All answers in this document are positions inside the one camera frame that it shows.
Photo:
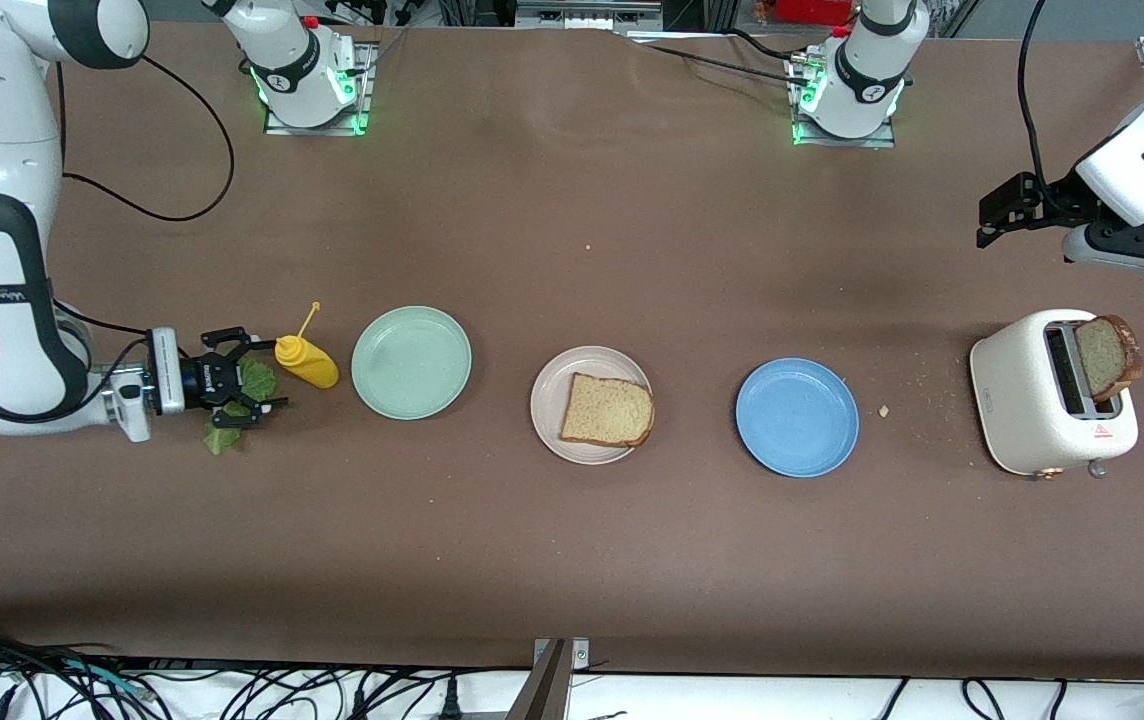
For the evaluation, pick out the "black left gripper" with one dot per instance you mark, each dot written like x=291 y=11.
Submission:
x=1054 y=201

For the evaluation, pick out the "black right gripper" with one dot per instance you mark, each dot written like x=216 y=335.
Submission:
x=209 y=380

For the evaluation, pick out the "green lettuce leaf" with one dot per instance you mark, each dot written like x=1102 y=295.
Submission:
x=257 y=380

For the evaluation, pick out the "yellow mustard squeeze bottle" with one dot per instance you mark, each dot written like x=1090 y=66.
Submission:
x=312 y=368

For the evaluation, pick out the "light brown bread slice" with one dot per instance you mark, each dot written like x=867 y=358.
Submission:
x=607 y=410

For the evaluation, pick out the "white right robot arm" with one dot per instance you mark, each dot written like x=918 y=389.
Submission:
x=12 y=330

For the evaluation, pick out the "mint green plate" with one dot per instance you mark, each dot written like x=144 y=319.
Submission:
x=412 y=362

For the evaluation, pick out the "blue plate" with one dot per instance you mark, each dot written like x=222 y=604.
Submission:
x=797 y=418

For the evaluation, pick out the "beige plate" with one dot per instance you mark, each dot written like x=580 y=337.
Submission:
x=552 y=400

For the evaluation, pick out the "dark crust bread slice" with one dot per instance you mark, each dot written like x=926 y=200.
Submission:
x=1102 y=360

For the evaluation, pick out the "cream white toaster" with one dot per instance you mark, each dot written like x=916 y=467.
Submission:
x=1017 y=400

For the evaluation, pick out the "red box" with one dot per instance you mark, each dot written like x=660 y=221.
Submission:
x=812 y=10

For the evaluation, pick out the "black power plug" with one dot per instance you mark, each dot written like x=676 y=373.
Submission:
x=450 y=705

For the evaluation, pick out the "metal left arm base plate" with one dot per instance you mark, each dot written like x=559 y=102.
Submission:
x=842 y=142

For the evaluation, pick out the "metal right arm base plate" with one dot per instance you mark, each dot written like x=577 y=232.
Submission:
x=317 y=130

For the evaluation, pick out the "dark metal frame bar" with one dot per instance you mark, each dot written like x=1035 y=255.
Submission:
x=542 y=695

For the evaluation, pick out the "metal corner bracket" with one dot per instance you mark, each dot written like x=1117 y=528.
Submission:
x=580 y=655

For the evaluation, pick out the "aluminium frame beam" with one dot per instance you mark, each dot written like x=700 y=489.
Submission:
x=587 y=15

